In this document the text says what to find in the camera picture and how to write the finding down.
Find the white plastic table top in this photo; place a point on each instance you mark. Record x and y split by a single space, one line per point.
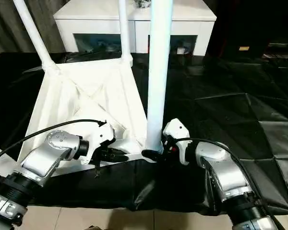
69 107

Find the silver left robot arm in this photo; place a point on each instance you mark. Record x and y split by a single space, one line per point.
43 163

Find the black mat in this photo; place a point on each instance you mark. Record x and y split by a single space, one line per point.
230 119

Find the small white figurine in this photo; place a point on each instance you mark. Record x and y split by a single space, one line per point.
181 50

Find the small yellow label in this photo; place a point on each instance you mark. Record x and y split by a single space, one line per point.
244 48

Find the white cabinet with glass doors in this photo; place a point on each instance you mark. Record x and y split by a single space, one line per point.
98 24

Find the grey curtain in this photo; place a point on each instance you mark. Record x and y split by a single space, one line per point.
4 24

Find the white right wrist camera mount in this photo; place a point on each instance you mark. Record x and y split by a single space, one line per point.
176 129

